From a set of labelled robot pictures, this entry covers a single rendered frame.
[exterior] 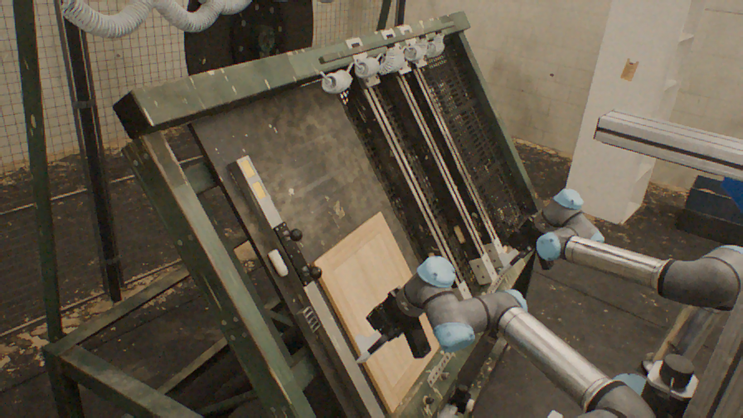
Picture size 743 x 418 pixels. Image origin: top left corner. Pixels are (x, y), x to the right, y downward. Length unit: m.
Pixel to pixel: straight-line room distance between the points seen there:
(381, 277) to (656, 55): 3.72
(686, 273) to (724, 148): 0.46
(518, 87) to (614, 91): 2.12
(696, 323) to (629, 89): 3.84
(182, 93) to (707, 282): 1.35
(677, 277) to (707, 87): 5.23
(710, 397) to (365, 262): 1.17
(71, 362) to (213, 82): 1.25
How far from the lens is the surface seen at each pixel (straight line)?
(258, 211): 1.69
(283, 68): 1.88
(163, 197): 1.55
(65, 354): 2.48
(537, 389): 3.53
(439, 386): 2.15
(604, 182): 5.58
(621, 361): 3.95
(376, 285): 2.00
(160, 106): 1.52
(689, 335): 1.69
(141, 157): 1.56
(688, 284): 1.49
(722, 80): 6.61
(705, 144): 1.11
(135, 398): 2.23
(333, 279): 1.84
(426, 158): 2.48
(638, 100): 5.33
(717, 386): 1.19
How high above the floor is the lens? 2.32
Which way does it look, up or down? 27 degrees down
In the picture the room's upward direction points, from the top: 5 degrees clockwise
